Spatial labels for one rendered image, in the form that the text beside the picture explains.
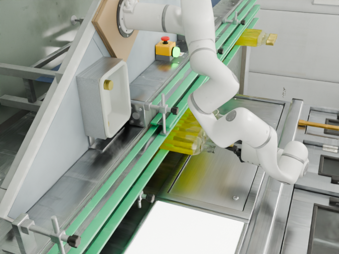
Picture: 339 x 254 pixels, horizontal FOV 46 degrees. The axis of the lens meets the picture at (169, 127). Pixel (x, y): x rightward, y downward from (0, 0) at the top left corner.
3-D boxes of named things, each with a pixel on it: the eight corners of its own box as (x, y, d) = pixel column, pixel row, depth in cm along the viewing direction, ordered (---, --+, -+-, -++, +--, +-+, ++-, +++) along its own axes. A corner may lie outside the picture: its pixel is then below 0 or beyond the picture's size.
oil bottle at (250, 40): (226, 44, 248) (272, 49, 238) (226, 35, 245) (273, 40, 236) (228, 41, 252) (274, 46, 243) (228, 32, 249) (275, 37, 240)
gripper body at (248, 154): (274, 163, 147) (246, 153, 153) (278, 139, 142) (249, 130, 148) (266, 174, 142) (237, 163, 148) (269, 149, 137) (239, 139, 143)
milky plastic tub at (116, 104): (86, 136, 137) (108, 141, 134) (76, 75, 125) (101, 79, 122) (111, 112, 150) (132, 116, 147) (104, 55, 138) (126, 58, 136)
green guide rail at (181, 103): (150, 124, 154) (169, 128, 151) (150, 122, 153) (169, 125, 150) (249, 5, 291) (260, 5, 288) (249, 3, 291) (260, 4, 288)
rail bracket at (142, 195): (116, 205, 140) (151, 214, 135) (114, 190, 136) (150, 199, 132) (121, 198, 143) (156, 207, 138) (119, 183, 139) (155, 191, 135)
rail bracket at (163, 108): (145, 132, 151) (176, 138, 147) (143, 92, 142) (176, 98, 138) (149, 128, 153) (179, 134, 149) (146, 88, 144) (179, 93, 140)
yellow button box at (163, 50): (155, 60, 181) (170, 61, 179) (154, 44, 177) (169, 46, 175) (161, 54, 187) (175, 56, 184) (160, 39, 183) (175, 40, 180)
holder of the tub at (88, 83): (87, 148, 140) (107, 152, 137) (75, 75, 125) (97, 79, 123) (111, 124, 153) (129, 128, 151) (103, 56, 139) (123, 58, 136)
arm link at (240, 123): (264, 100, 128) (228, 123, 137) (218, 64, 118) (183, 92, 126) (272, 138, 117) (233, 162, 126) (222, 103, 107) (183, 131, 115)
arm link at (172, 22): (165, 40, 141) (209, 45, 136) (158, 8, 131) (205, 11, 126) (174, 23, 146) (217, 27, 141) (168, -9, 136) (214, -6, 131)
